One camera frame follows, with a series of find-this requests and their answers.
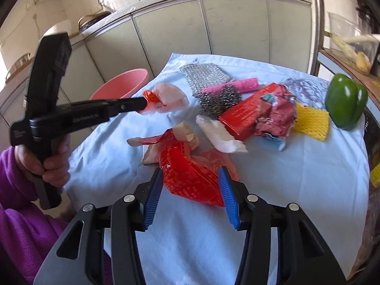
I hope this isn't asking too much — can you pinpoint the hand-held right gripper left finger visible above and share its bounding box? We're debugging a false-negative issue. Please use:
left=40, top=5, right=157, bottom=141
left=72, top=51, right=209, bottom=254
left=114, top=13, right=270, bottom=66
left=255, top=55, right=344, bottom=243
left=33, top=168, right=164, bottom=285

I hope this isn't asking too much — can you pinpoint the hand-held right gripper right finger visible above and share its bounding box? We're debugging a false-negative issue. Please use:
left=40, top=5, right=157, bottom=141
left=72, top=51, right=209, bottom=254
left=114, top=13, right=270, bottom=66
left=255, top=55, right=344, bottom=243
left=218, top=166, right=348, bottom=285

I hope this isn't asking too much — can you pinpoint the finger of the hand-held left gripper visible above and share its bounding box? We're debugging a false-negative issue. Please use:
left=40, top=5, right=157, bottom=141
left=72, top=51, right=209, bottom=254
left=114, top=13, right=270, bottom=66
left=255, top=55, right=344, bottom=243
left=105, top=96, right=149, bottom=116

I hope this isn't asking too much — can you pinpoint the pink plastic bucket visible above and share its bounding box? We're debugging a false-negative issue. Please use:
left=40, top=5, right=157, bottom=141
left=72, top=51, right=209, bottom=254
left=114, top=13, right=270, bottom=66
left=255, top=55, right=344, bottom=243
left=89, top=68, right=150, bottom=101

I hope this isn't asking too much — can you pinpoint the pale pink red wrapper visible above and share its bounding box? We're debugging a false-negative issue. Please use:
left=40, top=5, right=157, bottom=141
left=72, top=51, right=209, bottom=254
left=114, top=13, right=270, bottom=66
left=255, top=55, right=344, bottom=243
left=142, top=83, right=190, bottom=115

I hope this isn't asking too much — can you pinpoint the red plastic wrapper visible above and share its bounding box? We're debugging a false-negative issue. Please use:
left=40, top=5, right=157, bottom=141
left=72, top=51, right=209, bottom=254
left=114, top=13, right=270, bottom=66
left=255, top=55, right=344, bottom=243
left=159, top=128, right=238, bottom=207

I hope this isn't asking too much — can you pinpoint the red cardboard box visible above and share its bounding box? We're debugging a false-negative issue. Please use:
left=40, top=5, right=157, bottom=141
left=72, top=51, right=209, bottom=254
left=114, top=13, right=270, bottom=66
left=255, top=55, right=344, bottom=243
left=218, top=82, right=282, bottom=141

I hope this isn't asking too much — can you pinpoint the pink plastic tube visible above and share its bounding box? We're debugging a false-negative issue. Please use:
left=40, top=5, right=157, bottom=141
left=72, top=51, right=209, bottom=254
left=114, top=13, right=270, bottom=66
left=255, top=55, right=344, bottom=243
left=202, top=78, right=259, bottom=94

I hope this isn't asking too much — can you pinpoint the person's left forearm purple sleeve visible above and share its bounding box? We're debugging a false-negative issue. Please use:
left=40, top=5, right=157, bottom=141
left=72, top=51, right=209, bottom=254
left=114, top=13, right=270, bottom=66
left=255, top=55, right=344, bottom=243
left=0, top=147, right=113, bottom=285

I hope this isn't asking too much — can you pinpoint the person's left hand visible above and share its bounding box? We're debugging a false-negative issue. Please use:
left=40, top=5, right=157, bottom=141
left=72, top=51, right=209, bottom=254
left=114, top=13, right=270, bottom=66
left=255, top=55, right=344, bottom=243
left=15, top=133, right=72, bottom=188

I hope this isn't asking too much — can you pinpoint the white crumpled tissue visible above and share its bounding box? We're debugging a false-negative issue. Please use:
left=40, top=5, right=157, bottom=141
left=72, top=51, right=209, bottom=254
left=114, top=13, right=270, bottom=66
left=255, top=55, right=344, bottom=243
left=196, top=115, right=248, bottom=154

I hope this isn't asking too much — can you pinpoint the light blue tablecloth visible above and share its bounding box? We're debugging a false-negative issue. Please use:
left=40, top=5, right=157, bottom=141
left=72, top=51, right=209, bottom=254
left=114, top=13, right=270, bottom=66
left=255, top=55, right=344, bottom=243
left=64, top=53, right=370, bottom=285

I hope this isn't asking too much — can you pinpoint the blue white paper scrap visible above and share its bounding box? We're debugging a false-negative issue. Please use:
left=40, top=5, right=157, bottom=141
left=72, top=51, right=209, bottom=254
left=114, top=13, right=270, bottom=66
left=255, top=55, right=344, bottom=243
left=264, top=133, right=287, bottom=151

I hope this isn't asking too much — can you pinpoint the flat silver mesh scrubber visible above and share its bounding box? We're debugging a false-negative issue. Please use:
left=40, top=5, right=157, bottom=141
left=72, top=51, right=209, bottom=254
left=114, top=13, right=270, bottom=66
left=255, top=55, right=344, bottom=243
left=180, top=62, right=235, bottom=97

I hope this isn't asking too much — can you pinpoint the steel wool ball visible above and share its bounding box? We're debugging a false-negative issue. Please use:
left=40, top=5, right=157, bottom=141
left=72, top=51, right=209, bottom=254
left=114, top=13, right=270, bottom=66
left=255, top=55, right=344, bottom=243
left=197, top=85, right=242, bottom=116

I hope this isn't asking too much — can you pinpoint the dark pan wooden rim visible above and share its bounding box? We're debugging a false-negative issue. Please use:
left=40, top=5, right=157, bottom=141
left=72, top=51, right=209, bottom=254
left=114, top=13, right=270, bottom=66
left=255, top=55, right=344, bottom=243
left=79, top=11, right=112, bottom=32

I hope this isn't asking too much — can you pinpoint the grey kitchen cabinet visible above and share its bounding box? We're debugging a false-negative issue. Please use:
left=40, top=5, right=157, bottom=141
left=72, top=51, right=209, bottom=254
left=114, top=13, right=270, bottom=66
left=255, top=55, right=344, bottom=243
left=0, top=0, right=312, bottom=125

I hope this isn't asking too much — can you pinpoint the crumpled red pink paper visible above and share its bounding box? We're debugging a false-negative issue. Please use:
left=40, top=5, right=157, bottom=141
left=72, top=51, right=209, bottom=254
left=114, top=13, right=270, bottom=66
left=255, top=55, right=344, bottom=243
left=254, top=90, right=297, bottom=138

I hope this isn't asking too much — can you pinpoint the yellow foam fruit net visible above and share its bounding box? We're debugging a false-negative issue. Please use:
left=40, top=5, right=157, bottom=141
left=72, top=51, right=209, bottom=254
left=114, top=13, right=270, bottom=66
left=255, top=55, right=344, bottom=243
left=370, top=163, right=380, bottom=188
left=292, top=101, right=331, bottom=141

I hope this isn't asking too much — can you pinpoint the green bell pepper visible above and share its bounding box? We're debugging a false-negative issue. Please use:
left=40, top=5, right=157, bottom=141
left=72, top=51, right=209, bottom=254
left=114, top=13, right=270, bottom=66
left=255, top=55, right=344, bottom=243
left=325, top=74, right=369, bottom=130

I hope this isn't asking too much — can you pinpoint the wooden shelf board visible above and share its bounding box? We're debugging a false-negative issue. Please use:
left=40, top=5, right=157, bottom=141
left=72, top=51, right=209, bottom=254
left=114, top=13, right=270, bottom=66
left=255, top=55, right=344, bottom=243
left=319, top=47, right=380, bottom=87

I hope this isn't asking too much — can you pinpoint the ginger root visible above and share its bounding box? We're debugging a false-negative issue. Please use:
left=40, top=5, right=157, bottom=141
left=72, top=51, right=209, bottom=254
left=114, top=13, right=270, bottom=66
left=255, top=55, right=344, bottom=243
left=356, top=52, right=371, bottom=72

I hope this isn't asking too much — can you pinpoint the metal shelf pole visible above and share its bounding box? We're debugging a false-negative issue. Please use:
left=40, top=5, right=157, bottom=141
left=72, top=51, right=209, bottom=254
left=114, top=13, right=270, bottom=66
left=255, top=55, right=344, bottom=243
left=310, top=0, right=325, bottom=75

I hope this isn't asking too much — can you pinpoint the clear glass container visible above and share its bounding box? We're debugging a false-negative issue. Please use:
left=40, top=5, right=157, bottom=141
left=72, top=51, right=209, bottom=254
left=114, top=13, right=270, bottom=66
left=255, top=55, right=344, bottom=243
left=328, top=12, right=380, bottom=75

